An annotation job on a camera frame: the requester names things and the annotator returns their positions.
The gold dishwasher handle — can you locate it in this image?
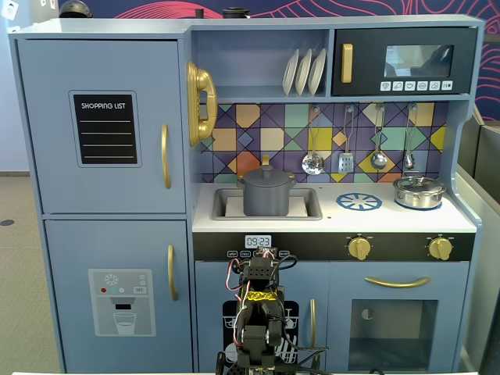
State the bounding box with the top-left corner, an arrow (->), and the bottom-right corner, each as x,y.
309,298 -> 317,348

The steel ladle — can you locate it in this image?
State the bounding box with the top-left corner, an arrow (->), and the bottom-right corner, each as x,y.
370,102 -> 389,171

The black helmet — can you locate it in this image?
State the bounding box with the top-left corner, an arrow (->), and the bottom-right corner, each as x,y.
58,0 -> 94,19

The gray pot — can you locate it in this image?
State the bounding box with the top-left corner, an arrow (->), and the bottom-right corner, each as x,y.
237,173 -> 297,217

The white toy plate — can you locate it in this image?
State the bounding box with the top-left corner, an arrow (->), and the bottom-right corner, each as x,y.
295,48 -> 313,96
307,47 -> 327,96
282,48 -> 300,97

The steel slotted spatula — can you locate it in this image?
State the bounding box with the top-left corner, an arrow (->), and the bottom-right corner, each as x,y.
337,103 -> 357,174

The gold freezer door handle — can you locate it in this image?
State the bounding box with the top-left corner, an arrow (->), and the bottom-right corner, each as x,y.
167,244 -> 179,302

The gold toy telephone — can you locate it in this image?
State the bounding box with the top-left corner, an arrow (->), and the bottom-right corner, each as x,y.
185,60 -> 219,148

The shiny steel pot lid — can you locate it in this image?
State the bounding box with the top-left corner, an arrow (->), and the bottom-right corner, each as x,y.
393,170 -> 446,193

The blue dishwasher door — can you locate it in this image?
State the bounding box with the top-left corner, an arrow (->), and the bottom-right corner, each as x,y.
194,260 -> 330,372

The black cylindrical object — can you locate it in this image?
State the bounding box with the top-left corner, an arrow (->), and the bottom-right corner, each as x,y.
222,7 -> 251,20

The gray sink basin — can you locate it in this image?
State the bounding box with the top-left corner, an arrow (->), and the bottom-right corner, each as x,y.
211,187 -> 323,222

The steel skimmer spoon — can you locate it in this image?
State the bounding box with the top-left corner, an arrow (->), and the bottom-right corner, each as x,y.
301,104 -> 325,176

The blue toy kitchen unit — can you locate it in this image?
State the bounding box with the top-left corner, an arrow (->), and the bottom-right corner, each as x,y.
8,14 -> 485,374

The small steel spoon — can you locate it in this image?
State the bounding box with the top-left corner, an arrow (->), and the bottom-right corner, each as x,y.
403,102 -> 418,170

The colourful tile backsplash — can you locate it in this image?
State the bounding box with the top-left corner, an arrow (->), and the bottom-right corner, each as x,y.
201,102 -> 449,184

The gold fridge door handle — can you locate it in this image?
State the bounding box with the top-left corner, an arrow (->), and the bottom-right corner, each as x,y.
161,123 -> 173,190

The blue freezer door with dispenser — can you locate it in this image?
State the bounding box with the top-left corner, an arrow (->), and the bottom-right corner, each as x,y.
44,220 -> 193,373

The gold oven handle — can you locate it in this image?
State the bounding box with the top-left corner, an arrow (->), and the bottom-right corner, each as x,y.
364,276 -> 432,289

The gray pot lid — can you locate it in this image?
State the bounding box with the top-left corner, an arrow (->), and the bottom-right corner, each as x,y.
241,164 -> 292,190

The black microwave door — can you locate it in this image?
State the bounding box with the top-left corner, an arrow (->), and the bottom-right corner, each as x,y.
330,27 -> 478,97

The digital clock display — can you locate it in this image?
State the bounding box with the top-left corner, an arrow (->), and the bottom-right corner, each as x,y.
245,234 -> 272,249

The blue oven door with window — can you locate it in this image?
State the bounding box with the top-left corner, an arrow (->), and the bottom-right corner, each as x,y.
329,261 -> 470,372

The gold stove knob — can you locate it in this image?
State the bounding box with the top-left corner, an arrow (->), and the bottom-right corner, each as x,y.
427,236 -> 454,261
347,235 -> 372,262

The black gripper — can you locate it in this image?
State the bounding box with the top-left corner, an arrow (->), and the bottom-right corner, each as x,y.
238,255 -> 298,292

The gold microwave handle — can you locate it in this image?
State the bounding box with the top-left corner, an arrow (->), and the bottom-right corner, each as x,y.
341,43 -> 354,84

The gray side cabinet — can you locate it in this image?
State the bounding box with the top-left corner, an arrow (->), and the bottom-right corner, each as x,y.
455,109 -> 500,375

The large blue fridge door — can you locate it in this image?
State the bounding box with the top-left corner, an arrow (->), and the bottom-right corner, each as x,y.
16,38 -> 187,215

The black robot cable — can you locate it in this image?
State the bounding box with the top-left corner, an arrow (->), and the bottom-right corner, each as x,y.
273,345 -> 329,371

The black shopping list board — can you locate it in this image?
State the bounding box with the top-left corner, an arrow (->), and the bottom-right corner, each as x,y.
68,90 -> 142,169

